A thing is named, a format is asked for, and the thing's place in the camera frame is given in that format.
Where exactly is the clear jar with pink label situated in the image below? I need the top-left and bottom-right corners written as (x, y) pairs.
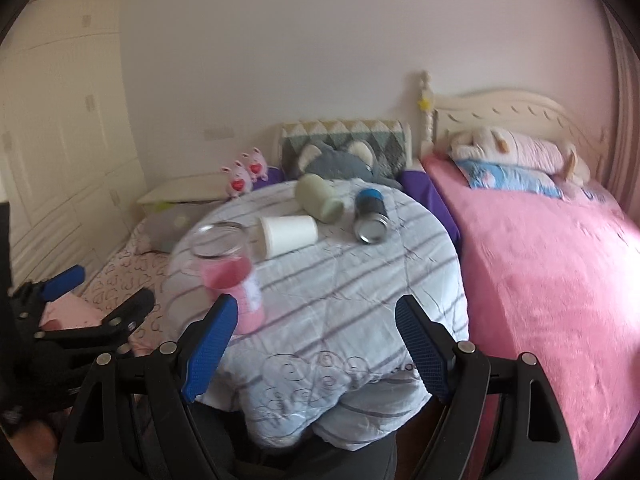
top-left (181, 221), bottom-right (266, 335)

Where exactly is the white paper cup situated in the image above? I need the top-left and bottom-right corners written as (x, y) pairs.
top-left (258, 216), bottom-right (318, 259)

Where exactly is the sage green cup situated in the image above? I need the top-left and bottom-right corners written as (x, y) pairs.
top-left (294, 174), bottom-right (344, 224)

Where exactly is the pink folded blanket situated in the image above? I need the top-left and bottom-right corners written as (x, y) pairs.
top-left (40, 292), bottom-right (103, 330)

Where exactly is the heart pattern bed sheet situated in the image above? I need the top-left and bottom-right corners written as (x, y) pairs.
top-left (81, 220), bottom-right (169, 356)

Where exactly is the grey floral pillow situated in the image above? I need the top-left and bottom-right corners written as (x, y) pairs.
top-left (134, 203), bottom-right (219, 255)

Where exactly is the white wardrobe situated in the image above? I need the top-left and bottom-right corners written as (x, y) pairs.
top-left (1, 0), bottom-right (146, 285)

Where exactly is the pink fleece bedspread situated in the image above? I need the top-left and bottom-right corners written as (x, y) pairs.
top-left (423, 156), bottom-right (639, 479)

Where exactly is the cream bedside table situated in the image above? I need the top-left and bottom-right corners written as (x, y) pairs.
top-left (137, 174), bottom-right (228, 206)

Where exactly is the striped light blue quilt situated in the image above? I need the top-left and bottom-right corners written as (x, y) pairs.
top-left (159, 179), bottom-right (471, 451)

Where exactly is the front pink bunny toy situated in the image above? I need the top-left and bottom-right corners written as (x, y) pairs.
top-left (221, 160), bottom-right (253, 200)

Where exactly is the pink bunny toy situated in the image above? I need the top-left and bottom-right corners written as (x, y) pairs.
top-left (221, 160), bottom-right (253, 200)
top-left (242, 148), bottom-right (269, 182)

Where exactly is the rear pink bunny toy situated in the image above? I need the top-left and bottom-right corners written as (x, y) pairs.
top-left (242, 148), bottom-right (269, 182)

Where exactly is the blue black metal can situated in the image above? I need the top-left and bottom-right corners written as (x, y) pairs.
top-left (354, 188), bottom-right (390, 245)

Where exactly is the blue cartoon pillow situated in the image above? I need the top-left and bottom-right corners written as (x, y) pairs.
top-left (454, 160), bottom-right (562, 198)

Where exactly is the white plush dog toy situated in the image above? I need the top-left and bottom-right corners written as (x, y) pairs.
top-left (449, 126), bottom-right (591, 186)

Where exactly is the grey cat plush cushion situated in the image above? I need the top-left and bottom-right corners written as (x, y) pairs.
top-left (292, 141), bottom-right (402, 190)

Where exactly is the diamond pattern quilted headboard cover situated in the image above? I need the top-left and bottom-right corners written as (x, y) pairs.
top-left (273, 119), bottom-right (412, 178)

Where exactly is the cream wooden headboard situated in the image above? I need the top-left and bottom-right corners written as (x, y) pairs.
top-left (418, 70), bottom-right (610, 182)

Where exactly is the wall socket plate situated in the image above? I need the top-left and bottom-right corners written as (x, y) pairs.
top-left (203, 127), bottom-right (235, 140)

